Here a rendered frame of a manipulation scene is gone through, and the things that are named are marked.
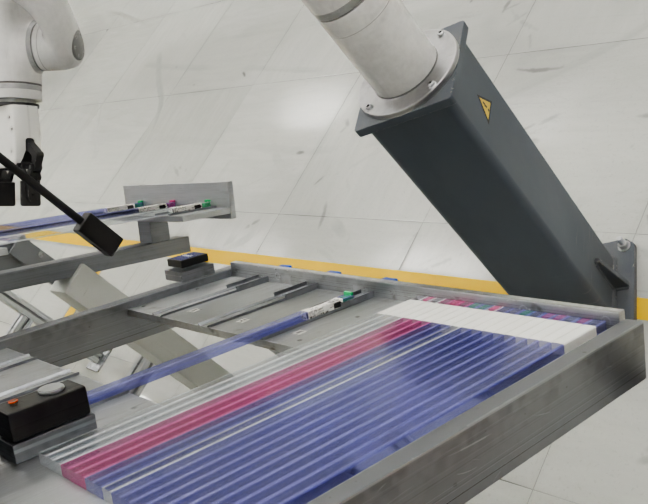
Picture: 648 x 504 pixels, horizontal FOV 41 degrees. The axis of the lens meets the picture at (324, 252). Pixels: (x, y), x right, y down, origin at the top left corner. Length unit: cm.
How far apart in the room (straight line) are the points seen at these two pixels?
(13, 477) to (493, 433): 40
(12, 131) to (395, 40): 61
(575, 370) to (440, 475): 20
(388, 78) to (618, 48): 112
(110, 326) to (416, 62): 62
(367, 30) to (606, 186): 92
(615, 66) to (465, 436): 176
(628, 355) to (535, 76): 165
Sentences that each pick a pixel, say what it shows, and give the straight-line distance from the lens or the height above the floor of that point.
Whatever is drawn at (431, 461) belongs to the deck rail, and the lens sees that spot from 67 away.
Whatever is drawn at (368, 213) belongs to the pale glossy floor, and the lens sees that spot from 246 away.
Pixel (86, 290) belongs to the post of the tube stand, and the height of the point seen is 80.
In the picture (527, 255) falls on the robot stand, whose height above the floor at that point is 28.
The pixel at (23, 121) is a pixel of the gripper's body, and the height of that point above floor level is 105.
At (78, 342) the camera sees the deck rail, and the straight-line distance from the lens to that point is 124.
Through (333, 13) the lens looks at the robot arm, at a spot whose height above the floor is 90.
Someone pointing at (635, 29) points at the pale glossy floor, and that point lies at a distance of 244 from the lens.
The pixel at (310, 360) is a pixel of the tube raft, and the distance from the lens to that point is 89.
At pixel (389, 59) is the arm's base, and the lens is 137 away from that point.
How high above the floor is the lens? 146
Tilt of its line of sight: 36 degrees down
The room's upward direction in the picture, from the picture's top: 46 degrees counter-clockwise
